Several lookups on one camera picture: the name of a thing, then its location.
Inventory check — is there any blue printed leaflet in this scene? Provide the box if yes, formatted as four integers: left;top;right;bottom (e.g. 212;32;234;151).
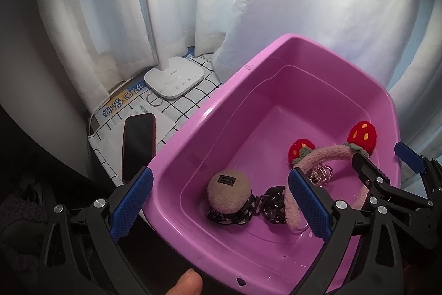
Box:
97;81;151;124

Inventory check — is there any white desk lamp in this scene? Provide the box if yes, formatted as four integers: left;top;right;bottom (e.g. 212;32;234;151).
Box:
128;0;205;99

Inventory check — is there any pink plastic basin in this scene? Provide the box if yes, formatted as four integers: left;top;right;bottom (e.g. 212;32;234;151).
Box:
144;33;403;295

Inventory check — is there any pink plush strawberry headband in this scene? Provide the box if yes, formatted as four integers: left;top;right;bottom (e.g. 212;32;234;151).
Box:
283;121;378;231

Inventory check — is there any black dotted scrunchie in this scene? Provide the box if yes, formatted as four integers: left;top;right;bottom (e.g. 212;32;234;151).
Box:
261;186;290;224

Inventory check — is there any black smartphone with red case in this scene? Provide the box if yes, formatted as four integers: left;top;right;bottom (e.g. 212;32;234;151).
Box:
122;113;157;182

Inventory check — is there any rhinestone hair clip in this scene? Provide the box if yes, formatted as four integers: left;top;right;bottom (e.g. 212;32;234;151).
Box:
308;163;335;186

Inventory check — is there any black scrunchie with embroidered patch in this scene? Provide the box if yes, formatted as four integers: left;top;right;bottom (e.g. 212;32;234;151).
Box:
207;193;264;226

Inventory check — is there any person's left hand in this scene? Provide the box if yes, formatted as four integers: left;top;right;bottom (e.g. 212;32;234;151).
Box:
162;269;204;295

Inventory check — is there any dark cloth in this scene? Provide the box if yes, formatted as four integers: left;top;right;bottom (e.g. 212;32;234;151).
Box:
0;193;51;249

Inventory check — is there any beige plush ball hair tie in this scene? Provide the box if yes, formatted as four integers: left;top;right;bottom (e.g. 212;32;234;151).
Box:
206;169;252;213

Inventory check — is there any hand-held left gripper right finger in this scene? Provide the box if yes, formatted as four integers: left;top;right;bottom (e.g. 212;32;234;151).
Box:
288;168;404;295

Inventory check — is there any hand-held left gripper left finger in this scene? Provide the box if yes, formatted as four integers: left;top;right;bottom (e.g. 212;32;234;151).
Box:
37;168;154;295

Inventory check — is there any person's right hand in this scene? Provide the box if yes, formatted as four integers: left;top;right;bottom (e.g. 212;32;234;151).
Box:
402;264;420;295

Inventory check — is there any white pleated curtain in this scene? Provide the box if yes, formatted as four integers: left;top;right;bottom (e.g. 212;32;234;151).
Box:
29;0;228;111

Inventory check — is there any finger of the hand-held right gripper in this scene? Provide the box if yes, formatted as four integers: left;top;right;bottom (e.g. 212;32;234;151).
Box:
394;142;442;180
351;153;434;213

